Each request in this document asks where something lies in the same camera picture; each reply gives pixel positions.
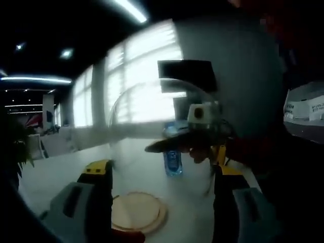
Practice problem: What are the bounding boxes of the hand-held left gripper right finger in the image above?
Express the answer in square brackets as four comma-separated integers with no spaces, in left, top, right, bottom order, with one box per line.
[212,164,282,243]

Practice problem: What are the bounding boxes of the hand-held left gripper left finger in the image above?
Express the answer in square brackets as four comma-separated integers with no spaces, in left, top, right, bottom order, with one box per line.
[42,159,114,243]

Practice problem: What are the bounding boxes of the blue drink bottle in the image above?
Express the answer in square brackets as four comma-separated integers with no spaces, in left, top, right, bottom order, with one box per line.
[161,121,189,177]

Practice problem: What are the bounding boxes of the clear glass dome cover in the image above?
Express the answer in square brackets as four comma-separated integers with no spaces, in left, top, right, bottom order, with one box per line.
[108,77,223,199]

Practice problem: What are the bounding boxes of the person's right hand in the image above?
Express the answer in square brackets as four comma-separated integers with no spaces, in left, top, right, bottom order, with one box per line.
[188,146,212,164]

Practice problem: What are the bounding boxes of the person's left hand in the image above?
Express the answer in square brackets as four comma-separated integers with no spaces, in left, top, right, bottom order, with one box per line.
[111,227,146,243]

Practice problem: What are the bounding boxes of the dark laptop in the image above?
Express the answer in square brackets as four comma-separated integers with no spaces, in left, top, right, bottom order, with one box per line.
[173,97,190,122]

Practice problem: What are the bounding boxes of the black monitor on stand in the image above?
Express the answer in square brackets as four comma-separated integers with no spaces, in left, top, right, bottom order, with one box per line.
[157,60,218,93]

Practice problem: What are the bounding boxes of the round wooden base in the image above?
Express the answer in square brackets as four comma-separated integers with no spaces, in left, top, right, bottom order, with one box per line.
[111,191,168,233]

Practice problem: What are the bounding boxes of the white counter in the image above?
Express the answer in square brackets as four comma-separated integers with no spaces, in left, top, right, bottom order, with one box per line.
[27,126,78,159]

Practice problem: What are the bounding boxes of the window with white blinds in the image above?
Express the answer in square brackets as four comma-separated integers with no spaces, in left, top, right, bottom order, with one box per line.
[72,20,188,130]

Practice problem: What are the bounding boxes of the green potted plant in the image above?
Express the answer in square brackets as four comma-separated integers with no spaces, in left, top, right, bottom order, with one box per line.
[0,113,35,179]

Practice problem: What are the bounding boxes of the white worn device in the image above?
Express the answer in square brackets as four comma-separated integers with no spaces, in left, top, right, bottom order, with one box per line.
[282,80,324,145]

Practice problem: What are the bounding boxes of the long curved ceiling light strip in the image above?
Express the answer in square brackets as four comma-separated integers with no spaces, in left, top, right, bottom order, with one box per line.
[115,0,148,24]

